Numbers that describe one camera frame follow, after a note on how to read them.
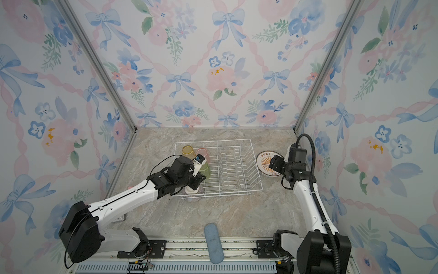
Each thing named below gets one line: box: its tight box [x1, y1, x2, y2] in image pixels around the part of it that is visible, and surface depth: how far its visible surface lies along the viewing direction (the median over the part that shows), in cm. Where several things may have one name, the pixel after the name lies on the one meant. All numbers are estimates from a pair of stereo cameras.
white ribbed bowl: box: [184, 184, 200, 195], surface depth 86 cm
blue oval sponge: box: [204, 222, 225, 265], surface depth 75 cm
